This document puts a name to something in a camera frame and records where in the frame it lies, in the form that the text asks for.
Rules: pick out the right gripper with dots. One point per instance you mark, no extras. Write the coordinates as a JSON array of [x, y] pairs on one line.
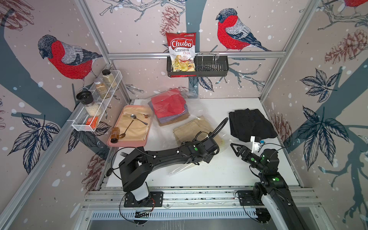
[[244, 149]]

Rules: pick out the black trousers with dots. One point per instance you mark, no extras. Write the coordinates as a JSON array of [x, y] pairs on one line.
[[247, 123]]

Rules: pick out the tan garment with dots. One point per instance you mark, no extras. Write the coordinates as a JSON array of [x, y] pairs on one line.
[[189, 130]]

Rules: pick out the clear plastic vacuum bag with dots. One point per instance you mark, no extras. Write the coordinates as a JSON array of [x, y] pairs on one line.
[[180, 117]]

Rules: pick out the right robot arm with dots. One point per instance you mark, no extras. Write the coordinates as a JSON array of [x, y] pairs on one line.
[[271, 191]]

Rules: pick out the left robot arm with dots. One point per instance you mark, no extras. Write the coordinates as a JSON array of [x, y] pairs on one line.
[[137, 165]]

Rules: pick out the Chuba cassava chips bag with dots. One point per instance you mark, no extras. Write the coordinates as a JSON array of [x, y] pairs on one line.
[[182, 51]]

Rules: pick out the red folded garment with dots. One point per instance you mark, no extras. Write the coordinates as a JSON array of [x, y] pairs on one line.
[[169, 103]]

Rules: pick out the tan cloth on tray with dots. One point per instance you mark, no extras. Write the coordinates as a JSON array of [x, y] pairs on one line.
[[137, 131]]

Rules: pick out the metal spoon on tray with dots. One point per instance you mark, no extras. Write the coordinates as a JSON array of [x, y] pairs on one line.
[[139, 118]]

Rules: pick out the black plastic fork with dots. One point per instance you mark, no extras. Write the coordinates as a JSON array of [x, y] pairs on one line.
[[123, 154]]

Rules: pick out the brown spoon on tray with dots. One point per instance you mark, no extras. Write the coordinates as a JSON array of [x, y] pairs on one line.
[[121, 136]]

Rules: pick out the amber bottle on tray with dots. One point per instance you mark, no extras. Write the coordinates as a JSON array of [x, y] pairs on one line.
[[115, 135]]

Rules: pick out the black plastic spoon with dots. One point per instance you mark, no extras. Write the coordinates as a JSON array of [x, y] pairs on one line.
[[109, 172]]

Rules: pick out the small orange box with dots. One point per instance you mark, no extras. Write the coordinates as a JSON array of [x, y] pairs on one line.
[[92, 122]]

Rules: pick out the spice jar rear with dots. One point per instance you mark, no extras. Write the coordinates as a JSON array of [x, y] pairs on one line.
[[109, 78]]

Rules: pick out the spice jar middle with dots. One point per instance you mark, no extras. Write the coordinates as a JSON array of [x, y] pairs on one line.
[[102, 89]]

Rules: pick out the black lid spice jar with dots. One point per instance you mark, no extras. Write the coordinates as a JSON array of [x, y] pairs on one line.
[[92, 107]]

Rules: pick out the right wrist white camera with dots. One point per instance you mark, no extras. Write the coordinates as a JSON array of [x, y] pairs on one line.
[[256, 143]]

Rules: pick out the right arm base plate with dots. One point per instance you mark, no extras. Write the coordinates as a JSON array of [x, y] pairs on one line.
[[247, 198]]

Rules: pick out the black wire basket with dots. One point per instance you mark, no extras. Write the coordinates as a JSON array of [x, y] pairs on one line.
[[204, 66]]

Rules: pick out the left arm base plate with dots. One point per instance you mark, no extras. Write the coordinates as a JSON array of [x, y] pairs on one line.
[[155, 199]]

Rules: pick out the white wire shelf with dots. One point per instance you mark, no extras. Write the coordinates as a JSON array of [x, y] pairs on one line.
[[79, 122]]

